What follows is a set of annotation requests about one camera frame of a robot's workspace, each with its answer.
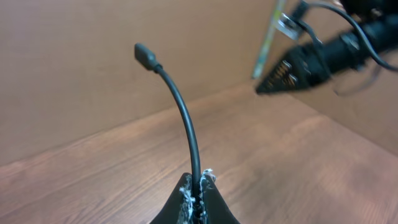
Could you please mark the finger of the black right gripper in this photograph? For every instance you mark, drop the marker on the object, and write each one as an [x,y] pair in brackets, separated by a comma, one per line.
[288,74]

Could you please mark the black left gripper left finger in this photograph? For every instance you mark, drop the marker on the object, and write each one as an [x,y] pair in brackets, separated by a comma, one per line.
[178,208]

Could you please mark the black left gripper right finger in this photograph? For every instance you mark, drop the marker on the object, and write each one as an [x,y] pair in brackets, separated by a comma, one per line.
[214,209]

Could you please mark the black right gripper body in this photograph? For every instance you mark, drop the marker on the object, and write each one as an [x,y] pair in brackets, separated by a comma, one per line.
[310,66]

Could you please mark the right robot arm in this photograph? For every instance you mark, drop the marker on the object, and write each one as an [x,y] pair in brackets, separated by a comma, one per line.
[374,30]

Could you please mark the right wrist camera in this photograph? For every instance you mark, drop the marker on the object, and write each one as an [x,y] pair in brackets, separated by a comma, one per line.
[288,27]

